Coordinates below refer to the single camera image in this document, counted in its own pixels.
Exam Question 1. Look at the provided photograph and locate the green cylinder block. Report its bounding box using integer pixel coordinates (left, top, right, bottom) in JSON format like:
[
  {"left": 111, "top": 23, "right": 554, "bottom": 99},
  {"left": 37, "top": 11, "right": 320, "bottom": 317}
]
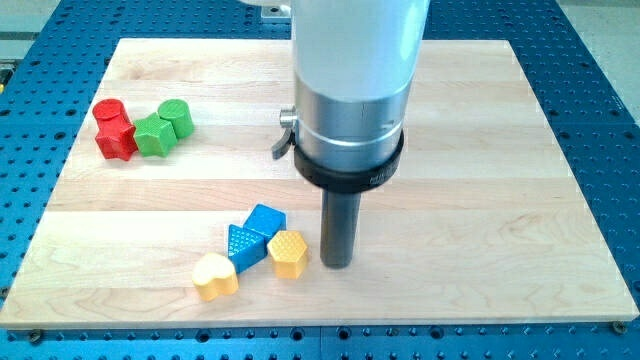
[{"left": 157, "top": 99, "right": 195, "bottom": 139}]

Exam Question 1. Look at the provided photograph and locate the blue cube block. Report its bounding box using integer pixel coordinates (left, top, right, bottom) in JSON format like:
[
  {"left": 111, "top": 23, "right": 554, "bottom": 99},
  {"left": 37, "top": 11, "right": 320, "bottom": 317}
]
[{"left": 243, "top": 204, "right": 287, "bottom": 242}]

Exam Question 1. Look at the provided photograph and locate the yellow hexagon block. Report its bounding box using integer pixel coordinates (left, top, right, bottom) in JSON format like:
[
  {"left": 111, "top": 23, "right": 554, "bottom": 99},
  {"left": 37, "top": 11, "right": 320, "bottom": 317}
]
[{"left": 267, "top": 230, "right": 308, "bottom": 279}]

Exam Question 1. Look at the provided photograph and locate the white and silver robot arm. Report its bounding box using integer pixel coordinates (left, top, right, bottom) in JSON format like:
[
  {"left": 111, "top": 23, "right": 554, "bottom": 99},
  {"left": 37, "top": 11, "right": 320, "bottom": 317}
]
[{"left": 285, "top": 0, "right": 430, "bottom": 173}]

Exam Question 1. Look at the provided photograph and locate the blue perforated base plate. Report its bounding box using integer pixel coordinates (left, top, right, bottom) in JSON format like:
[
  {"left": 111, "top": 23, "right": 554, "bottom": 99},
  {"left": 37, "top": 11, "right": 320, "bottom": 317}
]
[{"left": 1, "top": 0, "right": 639, "bottom": 359}]

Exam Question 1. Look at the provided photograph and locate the yellow heart block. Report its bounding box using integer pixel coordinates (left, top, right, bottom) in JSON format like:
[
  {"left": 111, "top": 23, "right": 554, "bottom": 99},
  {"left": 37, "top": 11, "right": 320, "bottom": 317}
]
[{"left": 192, "top": 252, "right": 239, "bottom": 301}]

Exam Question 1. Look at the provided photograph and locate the red cylinder block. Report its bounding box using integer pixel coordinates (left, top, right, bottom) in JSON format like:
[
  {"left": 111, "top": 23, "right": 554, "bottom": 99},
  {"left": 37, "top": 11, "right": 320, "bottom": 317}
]
[{"left": 92, "top": 98, "right": 130, "bottom": 123}]

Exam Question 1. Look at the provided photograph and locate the blue triangle block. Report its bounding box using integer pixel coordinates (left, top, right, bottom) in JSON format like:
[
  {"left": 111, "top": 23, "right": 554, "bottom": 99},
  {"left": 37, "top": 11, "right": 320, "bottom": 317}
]
[{"left": 227, "top": 224, "right": 267, "bottom": 273}]

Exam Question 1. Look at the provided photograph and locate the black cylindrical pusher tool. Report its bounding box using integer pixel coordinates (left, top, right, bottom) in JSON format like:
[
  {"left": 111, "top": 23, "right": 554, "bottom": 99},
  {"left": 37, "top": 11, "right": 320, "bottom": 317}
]
[{"left": 294, "top": 131, "right": 405, "bottom": 269}]

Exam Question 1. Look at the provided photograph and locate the light wooden board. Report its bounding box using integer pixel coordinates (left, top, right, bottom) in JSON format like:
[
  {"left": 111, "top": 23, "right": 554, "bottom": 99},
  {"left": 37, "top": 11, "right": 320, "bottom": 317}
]
[{"left": 1, "top": 38, "right": 639, "bottom": 329}]

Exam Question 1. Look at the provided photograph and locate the red star block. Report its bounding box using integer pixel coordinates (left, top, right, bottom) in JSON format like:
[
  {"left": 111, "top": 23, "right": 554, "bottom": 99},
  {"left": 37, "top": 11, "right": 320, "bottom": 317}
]
[{"left": 95, "top": 119, "right": 138, "bottom": 161}]

